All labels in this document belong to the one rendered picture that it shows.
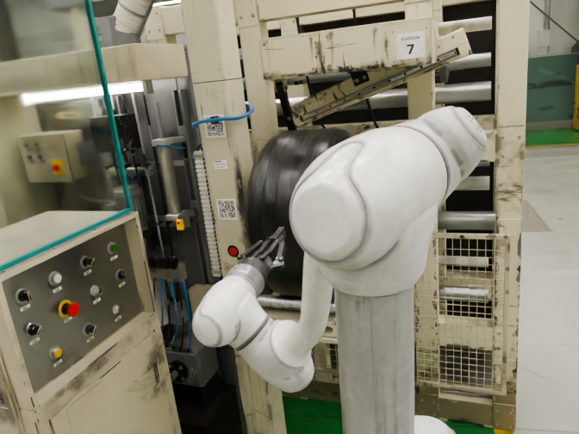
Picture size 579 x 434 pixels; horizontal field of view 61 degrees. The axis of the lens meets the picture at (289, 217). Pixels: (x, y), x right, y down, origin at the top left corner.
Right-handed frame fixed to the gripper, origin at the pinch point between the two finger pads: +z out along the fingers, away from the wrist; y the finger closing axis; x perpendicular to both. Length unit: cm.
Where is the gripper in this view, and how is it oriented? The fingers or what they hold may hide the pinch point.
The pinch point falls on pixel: (278, 237)
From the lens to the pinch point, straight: 134.3
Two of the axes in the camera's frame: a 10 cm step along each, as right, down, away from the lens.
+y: -9.3, -0.2, 3.6
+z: 3.3, -4.4, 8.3
